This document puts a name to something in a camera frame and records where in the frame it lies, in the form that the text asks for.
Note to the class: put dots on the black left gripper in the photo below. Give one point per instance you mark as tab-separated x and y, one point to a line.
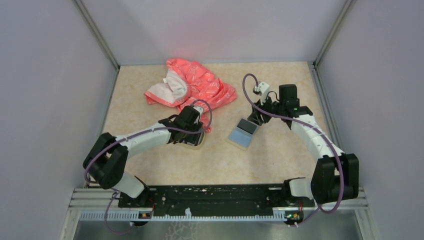
191	138

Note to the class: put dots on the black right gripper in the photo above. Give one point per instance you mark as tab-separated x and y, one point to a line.
256	117

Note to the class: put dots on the gold card tin box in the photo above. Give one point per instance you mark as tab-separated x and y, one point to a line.
194	141

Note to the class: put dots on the beige blue card holder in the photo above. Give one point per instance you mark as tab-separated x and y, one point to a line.
240	138

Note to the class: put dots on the thin credit card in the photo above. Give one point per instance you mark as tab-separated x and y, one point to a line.
247	126

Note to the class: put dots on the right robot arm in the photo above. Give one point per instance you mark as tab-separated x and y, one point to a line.
336	172

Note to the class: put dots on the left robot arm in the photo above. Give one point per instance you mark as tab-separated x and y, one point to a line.
106	161

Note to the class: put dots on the pink patterned cloth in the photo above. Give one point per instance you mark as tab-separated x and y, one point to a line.
187	81

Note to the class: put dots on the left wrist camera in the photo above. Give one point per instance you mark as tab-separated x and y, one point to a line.
199	109

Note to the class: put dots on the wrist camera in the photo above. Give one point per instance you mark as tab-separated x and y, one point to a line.
262	89
199	109

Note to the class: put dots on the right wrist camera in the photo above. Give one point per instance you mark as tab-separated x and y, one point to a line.
262	89

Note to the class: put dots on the white slotted cable duct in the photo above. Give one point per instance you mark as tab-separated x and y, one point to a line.
135	216

